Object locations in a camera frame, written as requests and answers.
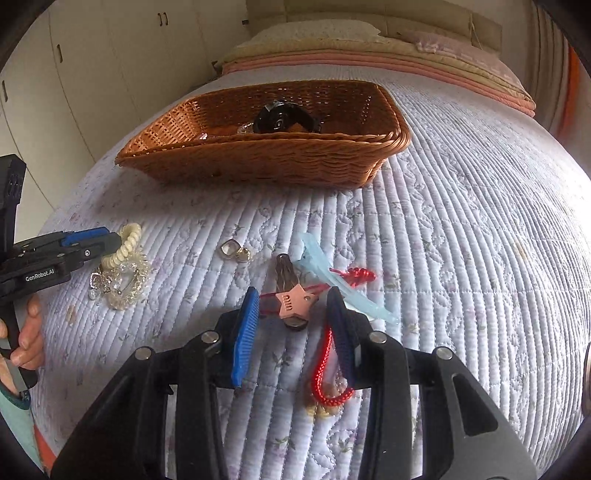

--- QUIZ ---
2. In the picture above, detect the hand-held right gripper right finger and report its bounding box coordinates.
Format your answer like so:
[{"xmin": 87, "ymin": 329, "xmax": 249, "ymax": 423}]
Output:
[{"xmin": 325, "ymin": 288, "xmax": 539, "ymax": 480}]

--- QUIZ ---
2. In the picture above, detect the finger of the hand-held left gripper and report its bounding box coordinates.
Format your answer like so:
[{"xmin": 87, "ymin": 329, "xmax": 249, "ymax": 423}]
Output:
[
  {"xmin": 59, "ymin": 228, "xmax": 112, "ymax": 248},
  {"xmin": 69, "ymin": 233, "xmax": 123, "ymax": 272}
]

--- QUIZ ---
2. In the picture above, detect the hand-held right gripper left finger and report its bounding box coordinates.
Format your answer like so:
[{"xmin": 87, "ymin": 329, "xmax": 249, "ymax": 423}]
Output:
[{"xmin": 50, "ymin": 286, "xmax": 262, "ymax": 480}]

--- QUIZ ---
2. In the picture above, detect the cream spiral hair tie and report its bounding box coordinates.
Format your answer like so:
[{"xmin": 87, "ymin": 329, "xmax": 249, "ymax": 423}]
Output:
[{"xmin": 99, "ymin": 222, "xmax": 143, "ymax": 271}]

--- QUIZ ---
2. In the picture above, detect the red braided cord bracelet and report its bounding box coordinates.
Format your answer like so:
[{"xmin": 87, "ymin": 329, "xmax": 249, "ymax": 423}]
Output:
[{"xmin": 259, "ymin": 266, "xmax": 378, "ymax": 421}]

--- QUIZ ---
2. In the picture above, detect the brown pink star hair clip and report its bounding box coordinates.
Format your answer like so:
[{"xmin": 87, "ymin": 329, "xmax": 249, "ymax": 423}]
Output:
[{"xmin": 271, "ymin": 253, "xmax": 322, "ymax": 331}]

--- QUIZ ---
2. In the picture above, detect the brown wicker basket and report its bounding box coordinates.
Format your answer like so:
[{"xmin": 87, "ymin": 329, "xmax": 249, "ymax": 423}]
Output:
[{"xmin": 115, "ymin": 79, "xmax": 411, "ymax": 190}]

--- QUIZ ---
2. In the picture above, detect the person's left hand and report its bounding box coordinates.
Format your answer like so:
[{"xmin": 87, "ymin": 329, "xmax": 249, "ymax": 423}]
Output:
[{"xmin": 0, "ymin": 295, "xmax": 45, "ymax": 394}]

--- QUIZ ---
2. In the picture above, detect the light blue hair clip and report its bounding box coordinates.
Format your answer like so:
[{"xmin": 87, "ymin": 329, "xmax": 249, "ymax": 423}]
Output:
[{"xmin": 295, "ymin": 232, "xmax": 399, "ymax": 326}]

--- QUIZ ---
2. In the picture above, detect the white wardrobe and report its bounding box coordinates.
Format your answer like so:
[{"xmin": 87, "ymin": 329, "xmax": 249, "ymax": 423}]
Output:
[{"xmin": 0, "ymin": 0, "xmax": 252, "ymax": 238}]

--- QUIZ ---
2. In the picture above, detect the lilac quilted bedspread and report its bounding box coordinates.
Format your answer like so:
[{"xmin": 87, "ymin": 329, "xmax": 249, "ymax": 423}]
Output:
[{"xmin": 33, "ymin": 78, "xmax": 591, "ymax": 480}]

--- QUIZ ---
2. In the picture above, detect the black wristwatch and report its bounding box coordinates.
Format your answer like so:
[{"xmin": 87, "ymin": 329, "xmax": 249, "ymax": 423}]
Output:
[{"xmin": 252, "ymin": 99, "xmax": 322, "ymax": 135}]

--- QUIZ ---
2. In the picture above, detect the pink folded blanket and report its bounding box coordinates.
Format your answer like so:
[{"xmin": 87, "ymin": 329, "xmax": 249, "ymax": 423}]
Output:
[{"xmin": 221, "ymin": 54, "xmax": 537, "ymax": 117}]

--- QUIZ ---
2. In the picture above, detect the cream pillow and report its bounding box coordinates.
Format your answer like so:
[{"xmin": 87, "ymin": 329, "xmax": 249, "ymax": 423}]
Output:
[{"xmin": 236, "ymin": 18, "xmax": 383, "ymax": 48}]

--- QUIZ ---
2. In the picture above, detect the beige folded blanket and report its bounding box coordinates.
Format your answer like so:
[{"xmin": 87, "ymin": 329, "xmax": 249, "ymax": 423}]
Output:
[{"xmin": 217, "ymin": 36, "xmax": 527, "ymax": 95}]

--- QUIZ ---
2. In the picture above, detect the pink pillow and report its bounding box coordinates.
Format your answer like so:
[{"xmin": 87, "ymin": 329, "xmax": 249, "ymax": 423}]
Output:
[{"xmin": 401, "ymin": 30, "xmax": 511, "ymax": 72}]

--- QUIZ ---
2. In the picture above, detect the beige padded headboard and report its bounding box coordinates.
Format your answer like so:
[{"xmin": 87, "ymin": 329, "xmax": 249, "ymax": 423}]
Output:
[{"xmin": 245, "ymin": 0, "xmax": 505, "ymax": 47}]

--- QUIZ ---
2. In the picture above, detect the orange curtain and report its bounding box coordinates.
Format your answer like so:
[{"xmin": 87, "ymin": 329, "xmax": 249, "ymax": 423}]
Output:
[{"xmin": 566, "ymin": 46, "xmax": 583, "ymax": 164}]

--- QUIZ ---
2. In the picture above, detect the clear crystal bead bracelet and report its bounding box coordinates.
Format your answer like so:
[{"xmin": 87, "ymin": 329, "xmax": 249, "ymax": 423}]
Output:
[{"xmin": 88, "ymin": 258, "xmax": 153, "ymax": 311}]

